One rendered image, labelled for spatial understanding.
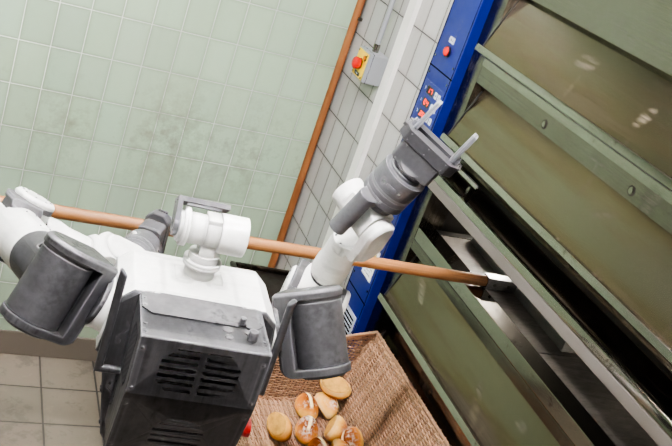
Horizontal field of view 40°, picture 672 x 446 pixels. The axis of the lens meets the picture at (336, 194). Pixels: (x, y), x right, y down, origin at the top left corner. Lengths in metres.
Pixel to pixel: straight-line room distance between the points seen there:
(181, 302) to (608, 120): 1.03
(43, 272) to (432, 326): 1.32
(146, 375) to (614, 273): 1.00
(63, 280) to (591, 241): 1.10
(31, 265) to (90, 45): 1.76
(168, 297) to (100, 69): 1.84
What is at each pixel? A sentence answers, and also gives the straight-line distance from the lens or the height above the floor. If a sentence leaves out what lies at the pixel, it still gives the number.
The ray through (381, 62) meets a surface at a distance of 3.03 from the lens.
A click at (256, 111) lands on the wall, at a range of 3.35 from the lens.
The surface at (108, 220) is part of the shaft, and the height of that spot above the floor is 1.20.
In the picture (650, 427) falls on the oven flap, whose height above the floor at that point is 1.40.
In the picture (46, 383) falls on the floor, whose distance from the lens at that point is 3.59.
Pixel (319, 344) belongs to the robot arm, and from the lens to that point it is 1.56.
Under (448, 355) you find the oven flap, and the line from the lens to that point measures 2.45.
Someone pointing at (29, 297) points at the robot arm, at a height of 1.34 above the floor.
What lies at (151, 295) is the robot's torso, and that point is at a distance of 1.45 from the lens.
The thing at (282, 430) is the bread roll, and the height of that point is 0.64.
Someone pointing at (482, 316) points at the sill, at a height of 1.16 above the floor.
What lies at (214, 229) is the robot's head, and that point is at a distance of 1.48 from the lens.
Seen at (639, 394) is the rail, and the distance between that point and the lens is 1.69.
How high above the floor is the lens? 2.11
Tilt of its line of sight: 20 degrees down
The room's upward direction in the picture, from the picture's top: 20 degrees clockwise
